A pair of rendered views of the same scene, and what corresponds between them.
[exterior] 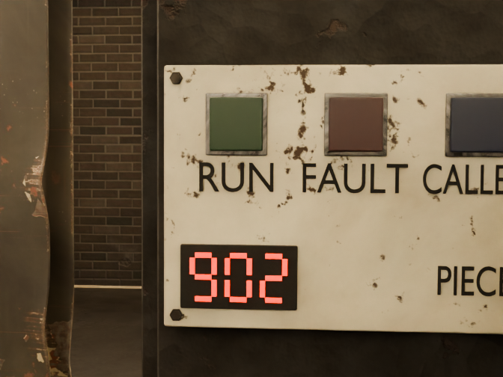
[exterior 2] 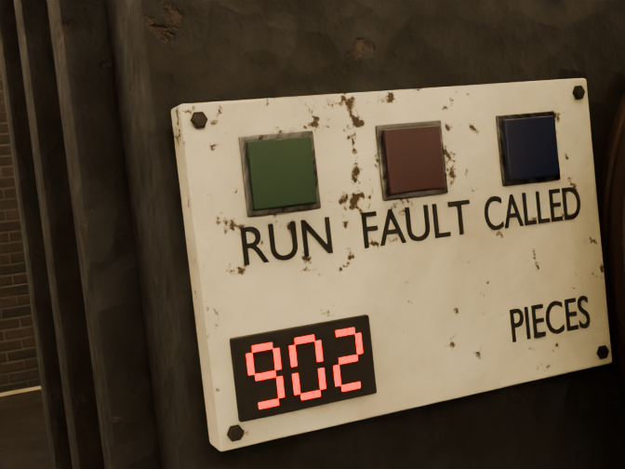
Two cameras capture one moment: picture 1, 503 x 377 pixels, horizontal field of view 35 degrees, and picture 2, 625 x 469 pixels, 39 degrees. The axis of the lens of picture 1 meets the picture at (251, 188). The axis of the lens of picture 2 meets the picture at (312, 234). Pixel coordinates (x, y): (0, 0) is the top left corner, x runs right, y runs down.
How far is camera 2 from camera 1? 24 cm
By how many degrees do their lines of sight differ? 27
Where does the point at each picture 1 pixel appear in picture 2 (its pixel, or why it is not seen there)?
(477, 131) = (532, 154)
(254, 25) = (270, 48)
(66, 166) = not seen: outside the picture
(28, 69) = not seen: outside the picture
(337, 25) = (364, 45)
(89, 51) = not seen: outside the picture
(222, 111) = (265, 158)
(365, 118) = (424, 151)
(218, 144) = (265, 201)
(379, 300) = (458, 361)
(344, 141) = (406, 180)
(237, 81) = (274, 118)
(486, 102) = (536, 122)
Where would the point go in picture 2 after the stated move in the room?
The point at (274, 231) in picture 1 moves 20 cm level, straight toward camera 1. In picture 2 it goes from (339, 301) to (611, 342)
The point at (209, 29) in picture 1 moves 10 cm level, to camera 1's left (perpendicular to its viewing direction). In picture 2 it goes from (216, 55) to (23, 60)
